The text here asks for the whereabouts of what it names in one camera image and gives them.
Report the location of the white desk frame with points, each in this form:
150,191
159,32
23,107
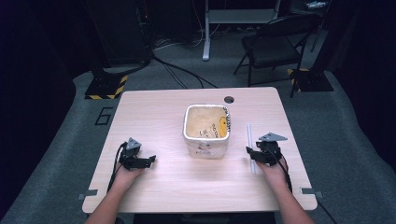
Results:
206,31

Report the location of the white square bin with liner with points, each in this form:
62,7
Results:
206,130

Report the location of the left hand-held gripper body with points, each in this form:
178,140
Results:
132,151

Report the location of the black yellow striped stand base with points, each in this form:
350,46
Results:
106,87
311,80

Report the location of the black folding chair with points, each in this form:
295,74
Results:
274,46

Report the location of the grey table bracket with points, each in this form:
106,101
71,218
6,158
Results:
88,194
311,192

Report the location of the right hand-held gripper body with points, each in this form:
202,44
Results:
270,146

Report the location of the white plastic straw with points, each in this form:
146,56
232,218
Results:
249,133

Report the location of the person's left hand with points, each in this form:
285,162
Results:
126,176

